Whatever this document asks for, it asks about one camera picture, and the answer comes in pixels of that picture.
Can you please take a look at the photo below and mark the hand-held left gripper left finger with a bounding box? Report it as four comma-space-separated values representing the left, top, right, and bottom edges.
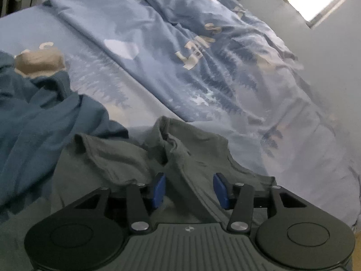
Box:
75, 172, 167, 233

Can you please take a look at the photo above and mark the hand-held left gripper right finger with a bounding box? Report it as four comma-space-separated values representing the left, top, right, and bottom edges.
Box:
213, 173, 306, 233

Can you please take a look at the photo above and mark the grey sweatshirt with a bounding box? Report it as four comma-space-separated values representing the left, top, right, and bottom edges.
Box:
0, 116, 278, 271

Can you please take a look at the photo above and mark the light blue printed duvet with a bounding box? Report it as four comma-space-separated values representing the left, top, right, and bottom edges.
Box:
42, 0, 361, 226

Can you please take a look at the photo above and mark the teal blue shirt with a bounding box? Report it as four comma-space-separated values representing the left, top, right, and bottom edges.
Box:
0, 49, 130, 221

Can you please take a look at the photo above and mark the beige garment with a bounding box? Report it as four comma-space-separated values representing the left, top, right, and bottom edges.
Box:
14, 47, 67, 78

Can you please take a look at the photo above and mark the light blue bed sheet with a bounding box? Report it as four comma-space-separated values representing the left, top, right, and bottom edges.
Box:
0, 4, 181, 136

